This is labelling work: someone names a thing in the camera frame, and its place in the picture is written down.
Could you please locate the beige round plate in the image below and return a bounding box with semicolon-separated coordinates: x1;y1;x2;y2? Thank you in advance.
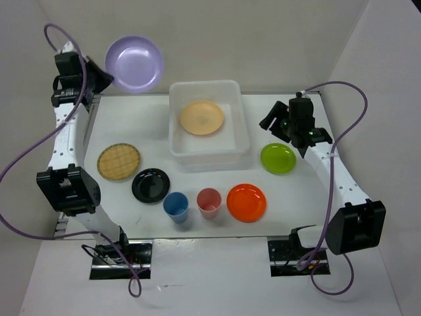
180;100;224;136

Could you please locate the black round plate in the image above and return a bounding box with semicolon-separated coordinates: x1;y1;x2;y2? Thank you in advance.
132;168;170;205

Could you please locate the pink plastic cup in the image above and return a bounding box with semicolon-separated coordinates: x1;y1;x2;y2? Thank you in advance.
196;188;222;220

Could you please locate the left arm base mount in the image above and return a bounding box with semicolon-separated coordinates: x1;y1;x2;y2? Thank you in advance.
81;240;153;280

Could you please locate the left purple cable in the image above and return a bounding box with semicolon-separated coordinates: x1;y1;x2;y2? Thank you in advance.
0;23;151;298

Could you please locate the yellow woven pattern plate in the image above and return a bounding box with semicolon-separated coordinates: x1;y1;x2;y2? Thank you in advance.
96;143;141;181

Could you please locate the blue plastic cup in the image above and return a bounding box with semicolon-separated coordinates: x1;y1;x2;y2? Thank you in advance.
163;192;189;224

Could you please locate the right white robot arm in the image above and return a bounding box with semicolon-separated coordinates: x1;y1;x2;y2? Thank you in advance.
259;93;386;255

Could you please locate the purple round plate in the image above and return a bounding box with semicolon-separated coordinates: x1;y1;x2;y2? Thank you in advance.
105;35;164;94

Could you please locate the white plastic bin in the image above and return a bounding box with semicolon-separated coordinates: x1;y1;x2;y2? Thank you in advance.
168;80;251;171

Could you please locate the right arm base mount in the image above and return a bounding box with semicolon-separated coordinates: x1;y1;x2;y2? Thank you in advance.
267;236;330;277

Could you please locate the green round plate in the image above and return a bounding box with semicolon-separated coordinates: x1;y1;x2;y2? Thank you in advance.
260;143;296;174

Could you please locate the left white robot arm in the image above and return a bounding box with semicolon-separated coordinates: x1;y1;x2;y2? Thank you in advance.
36;42;131;264

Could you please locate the orange round plate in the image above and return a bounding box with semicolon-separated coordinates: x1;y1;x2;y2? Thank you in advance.
226;183;267;223

